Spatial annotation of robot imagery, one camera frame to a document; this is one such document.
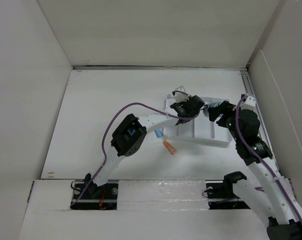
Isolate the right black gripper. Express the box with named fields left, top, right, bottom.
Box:
left=208, top=100, right=246, bottom=143

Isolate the blue putty jar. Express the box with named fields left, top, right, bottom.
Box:
left=202, top=102, right=221, bottom=118

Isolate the white plastic organizer tray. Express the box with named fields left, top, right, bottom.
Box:
left=163, top=94, right=232, bottom=148

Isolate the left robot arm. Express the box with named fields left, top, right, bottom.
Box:
left=83, top=95, right=205, bottom=199

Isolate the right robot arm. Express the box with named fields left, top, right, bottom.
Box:
left=203, top=97, right=302, bottom=240

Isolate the blue correction tape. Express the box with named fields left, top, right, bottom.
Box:
left=154, top=129, right=164, bottom=138

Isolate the orange correction tape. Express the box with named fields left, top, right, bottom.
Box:
left=163, top=140, right=177, bottom=155

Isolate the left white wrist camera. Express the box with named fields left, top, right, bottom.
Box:
left=172, top=86, right=189, bottom=103

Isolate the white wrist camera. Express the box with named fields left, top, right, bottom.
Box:
left=172, top=86, right=189, bottom=103
left=240, top=94, right=257, bottom=111

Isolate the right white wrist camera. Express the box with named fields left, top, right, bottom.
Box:
left=240, top=94, right=257, bottom=111

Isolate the aluminium rail right side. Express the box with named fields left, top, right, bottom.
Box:
left=240, top=68, right=281, bottom=173

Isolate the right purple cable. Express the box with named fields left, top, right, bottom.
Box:
left=235, top=94, right=302, bottom=240

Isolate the purple cable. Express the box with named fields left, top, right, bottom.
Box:
left=70, top=101, right=202, bottom=207
left=235, top=94, right=302, bottom=240

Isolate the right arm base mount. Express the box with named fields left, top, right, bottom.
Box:
left=202, top=171, right=250, bottom=210

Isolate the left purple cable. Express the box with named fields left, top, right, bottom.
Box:
left=70, top=101, right=202, bottom=207

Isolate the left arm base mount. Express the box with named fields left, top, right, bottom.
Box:
left=70, top=179, right=119, bottom=211

